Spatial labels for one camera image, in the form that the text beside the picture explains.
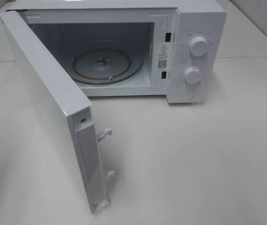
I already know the round white door button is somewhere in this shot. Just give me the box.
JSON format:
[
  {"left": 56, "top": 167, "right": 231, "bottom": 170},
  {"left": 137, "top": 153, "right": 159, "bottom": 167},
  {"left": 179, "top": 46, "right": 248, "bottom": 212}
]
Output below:
[{"left": 180, "top": 89, "right": 195, "bottom": 101}]

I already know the white microwave knob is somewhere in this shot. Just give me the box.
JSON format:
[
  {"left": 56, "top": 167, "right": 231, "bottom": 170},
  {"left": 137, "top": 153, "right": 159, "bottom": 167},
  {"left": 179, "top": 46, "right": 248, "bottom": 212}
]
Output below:
[
  {"left": 184, "top": 67, "right": 201, "bottom": 84},
  {"left": 189, "top": 35, "right": 209, "bottom": 57}
]

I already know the white microwave oven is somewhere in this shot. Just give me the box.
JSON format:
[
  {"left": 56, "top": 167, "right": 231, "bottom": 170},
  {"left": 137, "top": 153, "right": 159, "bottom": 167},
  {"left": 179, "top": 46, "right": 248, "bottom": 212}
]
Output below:
[{"left": 0, "top": 0, "right": 227, "bottom": 104}]

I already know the white microwave door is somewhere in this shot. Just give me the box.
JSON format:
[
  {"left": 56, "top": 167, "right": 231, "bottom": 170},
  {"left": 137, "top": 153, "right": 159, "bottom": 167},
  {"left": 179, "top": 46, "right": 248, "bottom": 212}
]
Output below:
[{"left": 0, "top": 11, "right": 115, "bottom": 214}]

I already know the glass microwave turntable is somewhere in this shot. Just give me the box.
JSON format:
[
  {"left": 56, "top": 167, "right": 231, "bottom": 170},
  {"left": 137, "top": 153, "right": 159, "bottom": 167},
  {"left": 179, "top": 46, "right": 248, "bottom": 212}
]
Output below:
[{"left": 69, "top": 41, "right": 144, "bottom": 86}]

